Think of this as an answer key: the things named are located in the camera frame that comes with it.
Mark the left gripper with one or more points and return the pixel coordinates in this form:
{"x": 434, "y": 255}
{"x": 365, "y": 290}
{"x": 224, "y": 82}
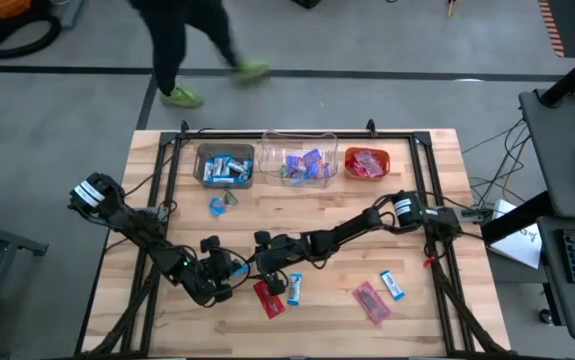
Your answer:
{"x": 214, "y": 272}

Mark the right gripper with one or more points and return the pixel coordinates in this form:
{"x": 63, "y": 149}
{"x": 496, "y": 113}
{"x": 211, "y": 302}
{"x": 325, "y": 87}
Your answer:
{"x": 279, "y": 252}

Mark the grey-green candy packet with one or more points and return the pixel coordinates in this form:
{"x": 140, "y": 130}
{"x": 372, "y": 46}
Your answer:
{"x": 230, "y": 198}

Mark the blue and white candy bar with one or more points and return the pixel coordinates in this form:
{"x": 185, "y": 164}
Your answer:
{"x": 392, "y": 285}
{"x": 247, "y": 170}
{"x": 228, "y": 178}
{"x": 208, "y": 170}
{"x": 294, "y": 290}
{"x": 218, "y": 166}
{"x": 237, "y": 166}

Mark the purple and orange candy packet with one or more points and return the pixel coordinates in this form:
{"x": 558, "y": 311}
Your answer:
{"x": 321, "y": 171}

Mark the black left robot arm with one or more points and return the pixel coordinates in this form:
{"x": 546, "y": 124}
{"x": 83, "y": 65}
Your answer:
{"x": 142, "y": 230}

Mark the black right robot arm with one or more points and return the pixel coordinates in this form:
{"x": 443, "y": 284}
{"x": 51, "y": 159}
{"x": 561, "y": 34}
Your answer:
{"x": 347, "y": 230}

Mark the clear plastic bin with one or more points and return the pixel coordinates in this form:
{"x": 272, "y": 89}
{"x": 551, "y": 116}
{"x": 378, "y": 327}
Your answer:
{"x": 324, "y": 142}

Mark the grey plastic bin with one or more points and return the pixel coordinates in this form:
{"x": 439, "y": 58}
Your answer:
{"x": 202, "y": 150}

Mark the orange plastic bin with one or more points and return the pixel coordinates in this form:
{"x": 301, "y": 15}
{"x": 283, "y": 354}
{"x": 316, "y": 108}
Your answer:
{"x": 349, "y": 150}

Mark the red tag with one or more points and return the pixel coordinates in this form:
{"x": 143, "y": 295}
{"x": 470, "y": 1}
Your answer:
{"x": 428, "y": 261}

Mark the black stand beam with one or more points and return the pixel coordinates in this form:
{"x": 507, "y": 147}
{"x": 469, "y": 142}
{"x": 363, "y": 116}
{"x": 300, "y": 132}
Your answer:
{"x": 572, "y": 75}
{"x": 512, "y": 222}

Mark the person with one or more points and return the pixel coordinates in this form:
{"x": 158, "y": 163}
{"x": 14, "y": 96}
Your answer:
{"x": 167, "y": 40}

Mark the white paper sheet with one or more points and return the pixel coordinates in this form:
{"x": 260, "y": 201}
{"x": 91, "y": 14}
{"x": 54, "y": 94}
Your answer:
{"x": 522, "y": 245}

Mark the black equipment base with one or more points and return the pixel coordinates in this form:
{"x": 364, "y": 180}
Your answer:
{"x": 307, "y": 3}

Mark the black caster wheel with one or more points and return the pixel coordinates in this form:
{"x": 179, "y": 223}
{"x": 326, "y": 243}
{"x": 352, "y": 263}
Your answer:
{"x": 546, "y": 316}

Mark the grey desk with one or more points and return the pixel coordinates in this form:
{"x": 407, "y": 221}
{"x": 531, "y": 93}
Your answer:
{"x": 557, "y": 165}
{"x": 567, "y": 310}

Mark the wooden stick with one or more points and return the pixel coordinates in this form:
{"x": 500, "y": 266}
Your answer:
{"x": 451, "y": 7}

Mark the orange shop vacuum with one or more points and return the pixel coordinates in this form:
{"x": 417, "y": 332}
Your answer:
{"x": 2, "y": 6}

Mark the black aluminium table frame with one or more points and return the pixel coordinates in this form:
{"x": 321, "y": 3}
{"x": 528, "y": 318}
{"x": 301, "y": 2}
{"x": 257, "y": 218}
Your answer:
{"x": 392, "y": 135}

